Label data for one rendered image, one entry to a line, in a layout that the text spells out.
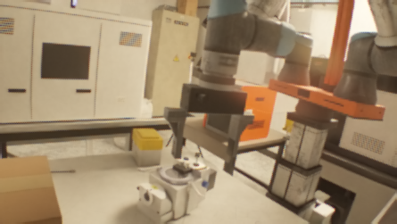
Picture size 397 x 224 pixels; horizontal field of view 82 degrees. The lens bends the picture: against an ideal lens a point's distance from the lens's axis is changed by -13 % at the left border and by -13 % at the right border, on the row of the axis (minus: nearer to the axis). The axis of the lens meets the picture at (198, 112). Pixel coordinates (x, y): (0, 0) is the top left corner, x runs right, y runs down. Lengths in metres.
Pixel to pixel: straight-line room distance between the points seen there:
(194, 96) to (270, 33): 0.20
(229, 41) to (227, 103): 0.12
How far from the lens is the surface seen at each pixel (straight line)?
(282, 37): 0.56
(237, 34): 0.51
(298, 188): 1.13
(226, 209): 0.76
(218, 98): 0.52
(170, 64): 4.61
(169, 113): 0.50
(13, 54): 1.26
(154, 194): 0.63
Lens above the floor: 1.31
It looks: 13 degrees down
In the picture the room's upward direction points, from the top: 9 degrees clockwise
